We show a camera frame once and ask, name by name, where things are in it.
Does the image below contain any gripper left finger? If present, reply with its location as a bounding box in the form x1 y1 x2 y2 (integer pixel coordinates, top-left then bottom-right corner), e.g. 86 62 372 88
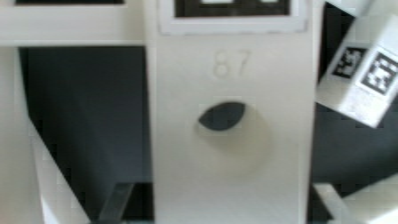
95 183 136 224

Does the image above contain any white chair leg grasped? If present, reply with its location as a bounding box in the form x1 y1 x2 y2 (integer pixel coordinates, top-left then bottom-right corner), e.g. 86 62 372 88
317 14 398 128

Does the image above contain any white chair seat part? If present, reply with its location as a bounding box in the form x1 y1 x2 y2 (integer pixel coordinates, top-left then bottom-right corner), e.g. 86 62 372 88
326 0 398 19

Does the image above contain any white U-shaped obstacle fence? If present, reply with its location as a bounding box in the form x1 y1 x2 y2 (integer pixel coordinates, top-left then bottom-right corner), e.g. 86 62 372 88
343 174 398 224

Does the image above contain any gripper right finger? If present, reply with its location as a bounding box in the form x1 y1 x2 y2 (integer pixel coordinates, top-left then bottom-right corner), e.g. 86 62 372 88
313 183 356 224

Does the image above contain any white chair back frame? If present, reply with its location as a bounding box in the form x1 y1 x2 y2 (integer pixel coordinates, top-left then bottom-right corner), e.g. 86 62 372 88
0 0 322 224

